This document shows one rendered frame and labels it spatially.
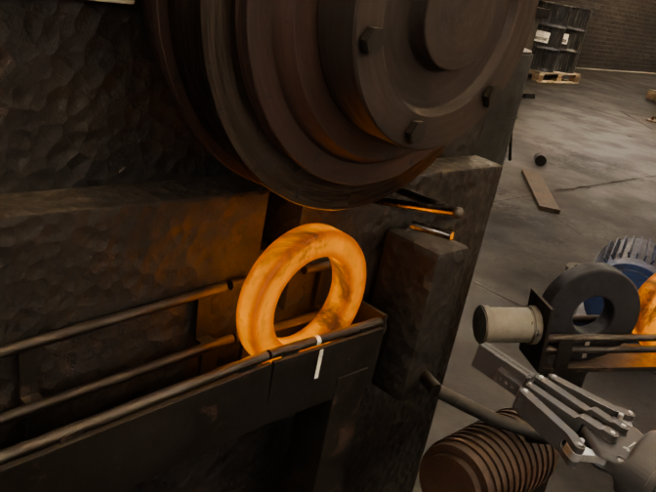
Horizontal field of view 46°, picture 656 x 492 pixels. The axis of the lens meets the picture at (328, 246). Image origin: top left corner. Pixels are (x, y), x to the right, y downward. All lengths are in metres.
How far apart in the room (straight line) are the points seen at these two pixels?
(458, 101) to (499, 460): 0.56
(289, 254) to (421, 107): 0.22
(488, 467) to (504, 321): 0.21
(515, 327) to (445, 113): 0.48
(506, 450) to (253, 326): 0.47
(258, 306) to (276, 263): 0.05
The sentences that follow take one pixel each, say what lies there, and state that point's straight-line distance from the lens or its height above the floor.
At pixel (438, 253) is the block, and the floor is 0.80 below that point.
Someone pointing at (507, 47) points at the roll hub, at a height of 1.08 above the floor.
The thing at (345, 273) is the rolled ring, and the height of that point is 0.78.
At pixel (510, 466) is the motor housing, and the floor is 0.51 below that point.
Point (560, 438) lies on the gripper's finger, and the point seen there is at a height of 0.73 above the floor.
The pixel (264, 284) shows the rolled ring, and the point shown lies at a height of 0.79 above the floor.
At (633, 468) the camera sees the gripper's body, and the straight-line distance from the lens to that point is 0.83.
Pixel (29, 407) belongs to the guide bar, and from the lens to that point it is 0.82.
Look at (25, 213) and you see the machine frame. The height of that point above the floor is 0.87.
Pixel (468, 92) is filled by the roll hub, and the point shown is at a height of 1.03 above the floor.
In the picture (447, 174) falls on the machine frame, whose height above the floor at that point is 0.87.
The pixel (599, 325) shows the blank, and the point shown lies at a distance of 1.28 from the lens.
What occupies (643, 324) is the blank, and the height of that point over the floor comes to 0.70.
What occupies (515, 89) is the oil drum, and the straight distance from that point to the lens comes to 3.66.
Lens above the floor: 1.14
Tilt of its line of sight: 21 degrees down
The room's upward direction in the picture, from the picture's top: 11 degrees clockwise
